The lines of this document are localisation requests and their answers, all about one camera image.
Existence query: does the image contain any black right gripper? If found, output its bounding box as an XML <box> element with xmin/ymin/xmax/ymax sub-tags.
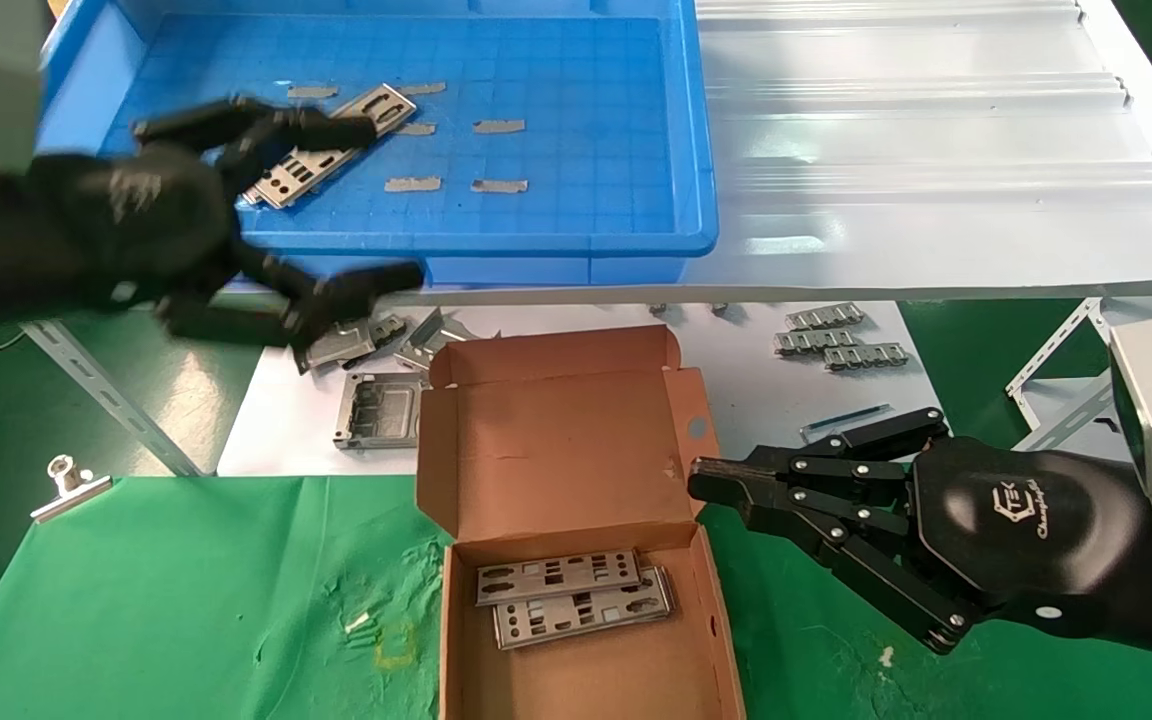
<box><xmin>688</xmin><ymin>406</ymin><xmax>1152</xmax><ymax>658</ymax></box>

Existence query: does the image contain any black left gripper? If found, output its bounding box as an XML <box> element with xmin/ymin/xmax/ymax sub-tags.
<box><xmin>36</xmin><ymin>95</ymin><xmax>427</xmax><ymax>353</ymax></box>

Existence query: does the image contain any silver IO shield plate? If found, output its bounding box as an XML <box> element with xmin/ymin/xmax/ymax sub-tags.
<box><xmin>239</xmin><ymin>150</ymin><xmax>282</xmax><ymax>208</ymax></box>
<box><xmin>475</xmin><ymin>548</ymin><xmax>643</xmax><ymax>608</ymax></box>
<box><xmin>241</xmin><ymin>83</ymin><xmax>418</xmax><ymax>211</ymax></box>
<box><xmin>491</xmin><ymin>565</ymin><xmax>677</xmax><ymax>652</ymax></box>

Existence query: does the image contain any blue plastic tray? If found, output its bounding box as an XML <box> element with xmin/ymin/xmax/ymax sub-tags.
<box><xmin>36</xmin><ymin>0</ymin><xmax>720</xmax><ymax>289</ymax></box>

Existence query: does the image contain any brown cardboard box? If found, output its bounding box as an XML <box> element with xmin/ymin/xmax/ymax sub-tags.
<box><xmin>414</xmin><ymin>325</ymin><xmax>747</xmax><ymax>720</ymax></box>

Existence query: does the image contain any thin dark metal strip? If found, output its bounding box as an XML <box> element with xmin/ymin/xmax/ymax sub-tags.
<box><xmin>799</xmin><ymin>403</ymin><xmax>893</xmax><ymax>442</ymax></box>

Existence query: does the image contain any angled sheet metal piece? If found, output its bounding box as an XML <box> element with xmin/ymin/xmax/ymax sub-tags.
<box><xmin>394</xmin><ymin>308</ymin><xmax>502</xmax><ymax>374</ymax></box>

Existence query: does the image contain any white lower board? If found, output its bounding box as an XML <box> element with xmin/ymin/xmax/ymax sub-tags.
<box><xmin>216</xmin><ymin>300</ymin><xmax>935</xmax><ymax>478</ymax></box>

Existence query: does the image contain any white lower rack shelf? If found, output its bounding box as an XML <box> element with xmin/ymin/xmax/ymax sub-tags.
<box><xmin>1019</xmin><ymin>375</ymin><xmax>1122</xmax><ymax>456</ymax></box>

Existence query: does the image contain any perforated steel shelf leg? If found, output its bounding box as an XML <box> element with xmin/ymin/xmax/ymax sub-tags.
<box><xmin>21</xmin><ymin>320</ymin><xmax>209</xmax><ymax>478</ymax></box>
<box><xmin>1004</xmin><ymin>298</ymin><xmax>1107</xmax><ymax>399</ymax></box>

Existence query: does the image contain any white metal shelf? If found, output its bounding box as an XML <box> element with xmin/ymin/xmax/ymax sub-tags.
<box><xmin>21</xmin><ymin>0</ymin><xmax>1152</xmax><ymax>326</ymax></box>

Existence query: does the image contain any silver binder clip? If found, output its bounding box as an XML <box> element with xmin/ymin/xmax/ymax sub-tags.
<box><xmin>30</xmin><ymin>454</ymin><xmax>115</xmax><ymax>525</ymax></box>

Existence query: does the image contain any large bent metal bracket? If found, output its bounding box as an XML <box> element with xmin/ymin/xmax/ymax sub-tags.
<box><xmin>296</xmin><ymin>320</ymin><xmax>378</xmax><ymax>376</ymax></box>

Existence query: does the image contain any square grey metal bracket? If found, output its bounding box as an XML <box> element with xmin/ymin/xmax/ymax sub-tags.
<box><xmin>333</xmin><ymin>372</ymin><xmax>425</xmax><ymax>452</ymax></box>

